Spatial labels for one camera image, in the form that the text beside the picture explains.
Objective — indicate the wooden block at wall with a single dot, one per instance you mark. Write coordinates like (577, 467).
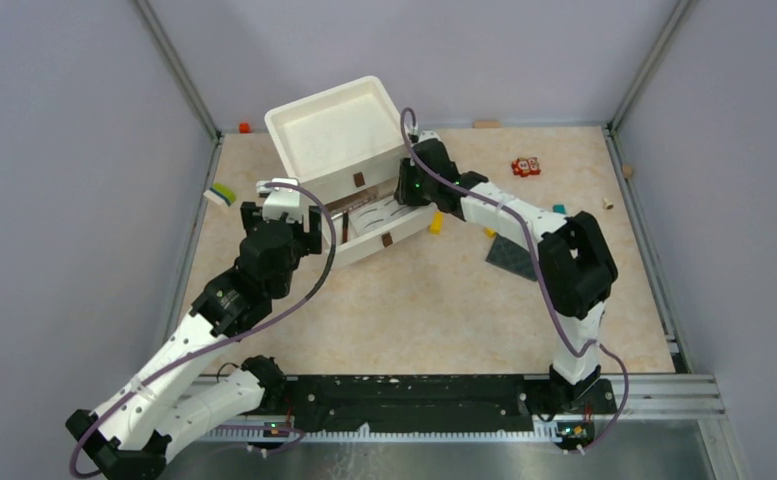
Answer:
(486, 124)

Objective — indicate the white false eyelash card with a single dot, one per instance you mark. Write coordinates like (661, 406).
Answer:
(377, 214)

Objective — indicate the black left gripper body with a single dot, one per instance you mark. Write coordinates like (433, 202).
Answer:
(304, 243)

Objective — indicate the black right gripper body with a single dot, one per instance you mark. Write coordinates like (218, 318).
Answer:
(414, 190)

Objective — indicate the yellow rectangular toy block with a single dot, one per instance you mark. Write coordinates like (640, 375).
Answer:
(436, 224)

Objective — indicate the brown eyeshadow palette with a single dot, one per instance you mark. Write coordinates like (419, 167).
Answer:
(353, 201)

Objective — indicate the dark green building baseplate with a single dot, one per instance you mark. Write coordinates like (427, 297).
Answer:
(512, 258)

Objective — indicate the green blue white toy block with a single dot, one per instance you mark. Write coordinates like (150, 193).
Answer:
(221, 195)

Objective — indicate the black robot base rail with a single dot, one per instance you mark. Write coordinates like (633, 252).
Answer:
(460, 404)

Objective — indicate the white plastic drawer organizer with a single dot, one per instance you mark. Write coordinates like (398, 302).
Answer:
(341, 141)

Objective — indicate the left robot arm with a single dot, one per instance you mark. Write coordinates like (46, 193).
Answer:
(137, 432)

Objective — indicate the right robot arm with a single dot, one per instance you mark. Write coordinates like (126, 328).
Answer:
(572, 262)

